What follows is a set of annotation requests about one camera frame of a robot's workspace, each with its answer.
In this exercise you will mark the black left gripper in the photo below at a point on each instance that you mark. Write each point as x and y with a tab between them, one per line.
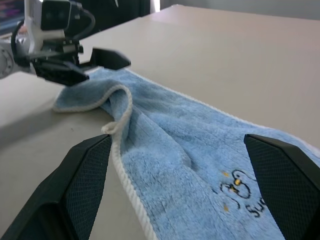
62	51

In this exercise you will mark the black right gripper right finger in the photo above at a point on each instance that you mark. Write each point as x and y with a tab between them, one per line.
287	187

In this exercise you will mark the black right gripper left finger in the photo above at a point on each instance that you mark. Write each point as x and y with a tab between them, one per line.
75	187

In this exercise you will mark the light blue cloth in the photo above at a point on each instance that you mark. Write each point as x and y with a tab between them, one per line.
175	130

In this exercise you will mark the dark office chair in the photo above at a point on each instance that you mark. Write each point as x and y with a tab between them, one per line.
117	12

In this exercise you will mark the colourful computer screen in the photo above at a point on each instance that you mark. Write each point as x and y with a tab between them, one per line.
10	15

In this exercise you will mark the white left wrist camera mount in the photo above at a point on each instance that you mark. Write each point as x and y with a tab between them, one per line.
33	30

